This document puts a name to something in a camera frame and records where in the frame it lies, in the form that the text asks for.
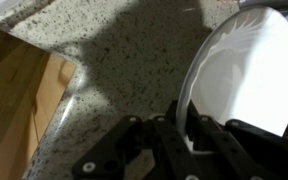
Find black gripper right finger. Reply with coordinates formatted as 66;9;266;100
187;102;288;180

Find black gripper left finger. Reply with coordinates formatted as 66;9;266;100
72;116;198;180

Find small white glass plate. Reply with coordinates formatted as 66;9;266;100
176;6;288;148

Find wooden lower cabinet drawers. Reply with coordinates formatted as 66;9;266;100
0;30;76;180

